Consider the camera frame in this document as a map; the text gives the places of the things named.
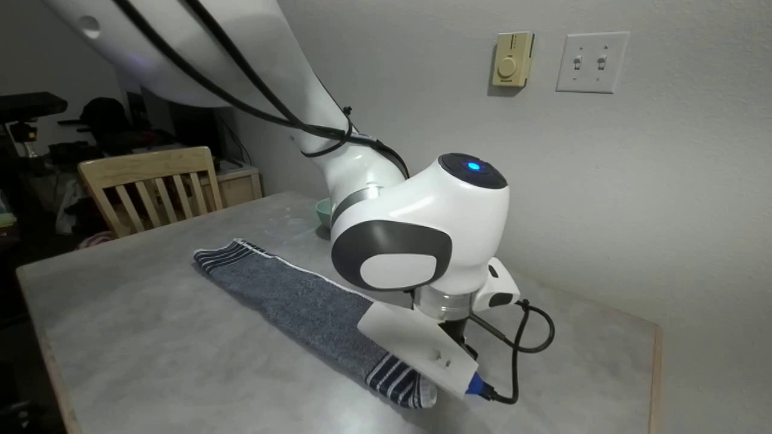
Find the blue striped towel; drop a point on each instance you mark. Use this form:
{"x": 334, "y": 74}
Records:
{"x": 316, "y": 314}

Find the teal bowl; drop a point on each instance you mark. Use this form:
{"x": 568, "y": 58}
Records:
{"x": 325, "y": 210}

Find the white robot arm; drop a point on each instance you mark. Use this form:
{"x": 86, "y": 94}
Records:
{"x": 432, "y": 232}

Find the wooden chair at table end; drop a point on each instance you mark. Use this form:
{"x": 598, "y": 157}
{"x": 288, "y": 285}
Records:
{"x": 153, "y": 190}

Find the white light switch plate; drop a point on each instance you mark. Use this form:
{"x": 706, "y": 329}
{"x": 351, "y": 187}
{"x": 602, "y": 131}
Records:
{"x": 591, "y": 62}

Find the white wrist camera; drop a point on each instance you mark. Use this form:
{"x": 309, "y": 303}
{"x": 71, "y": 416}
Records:
{"x": 423, "y": 345}

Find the beige dimmer switch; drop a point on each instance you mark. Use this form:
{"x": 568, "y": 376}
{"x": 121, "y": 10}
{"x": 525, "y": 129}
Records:
{"x": 512, "y": 62}

